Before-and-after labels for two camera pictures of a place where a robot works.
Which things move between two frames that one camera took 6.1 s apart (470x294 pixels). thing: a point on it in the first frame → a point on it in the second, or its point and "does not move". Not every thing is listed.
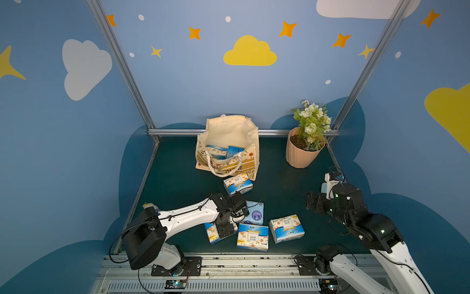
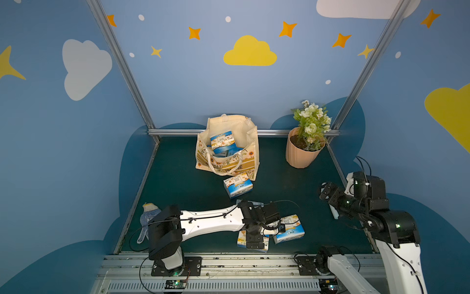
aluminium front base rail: x=220 y=275 does not move
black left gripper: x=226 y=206 → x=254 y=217
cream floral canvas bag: x=229 y=146 does not move
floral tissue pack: x=253 y=237 does not move
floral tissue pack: x=213 y=233 → x=223 y=141
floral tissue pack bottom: x=286 y=228 does not move
